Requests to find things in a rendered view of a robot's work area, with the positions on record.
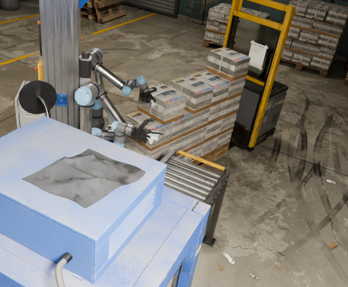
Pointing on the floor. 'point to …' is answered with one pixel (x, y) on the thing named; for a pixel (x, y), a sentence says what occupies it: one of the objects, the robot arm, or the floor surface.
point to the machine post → (183, 279)
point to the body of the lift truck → (245, 103)
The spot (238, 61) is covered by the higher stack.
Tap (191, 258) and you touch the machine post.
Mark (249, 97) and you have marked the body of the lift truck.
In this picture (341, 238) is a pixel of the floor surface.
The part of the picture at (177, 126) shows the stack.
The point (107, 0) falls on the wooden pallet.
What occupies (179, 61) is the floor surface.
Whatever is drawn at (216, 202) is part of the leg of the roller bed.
